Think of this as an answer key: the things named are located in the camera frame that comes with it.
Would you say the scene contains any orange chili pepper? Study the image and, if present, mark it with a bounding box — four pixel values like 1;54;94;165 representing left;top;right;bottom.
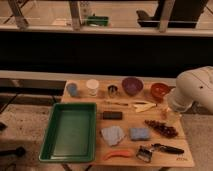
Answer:
103;150;133;160

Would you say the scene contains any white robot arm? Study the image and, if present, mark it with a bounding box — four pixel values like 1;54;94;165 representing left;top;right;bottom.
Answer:
164;66;213;126

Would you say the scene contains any white paper cup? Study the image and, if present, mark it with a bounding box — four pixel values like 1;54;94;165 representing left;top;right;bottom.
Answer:
86;79;99;96

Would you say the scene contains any small metal cup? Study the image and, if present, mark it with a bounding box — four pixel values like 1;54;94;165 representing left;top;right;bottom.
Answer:
108;85;118;98

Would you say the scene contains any green plastic tray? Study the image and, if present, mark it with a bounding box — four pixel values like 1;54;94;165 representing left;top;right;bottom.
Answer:
39;102;97;163

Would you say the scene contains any black rectangular block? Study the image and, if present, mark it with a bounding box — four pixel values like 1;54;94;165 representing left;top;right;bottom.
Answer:
102;111;123;120

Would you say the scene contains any purple bowl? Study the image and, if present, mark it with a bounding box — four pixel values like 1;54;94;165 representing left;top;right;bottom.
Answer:
122;77;143;96

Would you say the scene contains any blue sponge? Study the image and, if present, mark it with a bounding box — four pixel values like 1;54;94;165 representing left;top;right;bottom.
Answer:
130;128;150;141

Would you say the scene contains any green box in background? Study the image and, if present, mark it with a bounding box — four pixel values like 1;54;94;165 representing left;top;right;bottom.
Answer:
86;15;109;26

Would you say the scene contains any light blue cloth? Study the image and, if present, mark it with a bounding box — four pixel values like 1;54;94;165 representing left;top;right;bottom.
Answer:
101;126;125;146

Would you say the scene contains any bunch of dark grapes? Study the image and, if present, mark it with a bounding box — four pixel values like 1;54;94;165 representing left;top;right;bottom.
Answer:
144;120;178;138

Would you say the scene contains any black handled tool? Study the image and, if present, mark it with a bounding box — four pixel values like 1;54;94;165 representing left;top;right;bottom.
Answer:
151;143;184;154

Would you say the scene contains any blue plastic cup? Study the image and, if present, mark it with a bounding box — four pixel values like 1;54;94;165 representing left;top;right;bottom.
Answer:
66;83;78;97

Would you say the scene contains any metal peeler tool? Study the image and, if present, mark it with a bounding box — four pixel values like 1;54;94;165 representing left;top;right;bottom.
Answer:
136;146;152;163

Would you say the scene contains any wooden stick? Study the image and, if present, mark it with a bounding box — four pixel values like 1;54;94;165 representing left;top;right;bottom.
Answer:
103;101;128;106

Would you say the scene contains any orange bowl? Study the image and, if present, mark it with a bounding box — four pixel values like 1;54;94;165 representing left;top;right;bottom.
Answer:
150;83;170;101

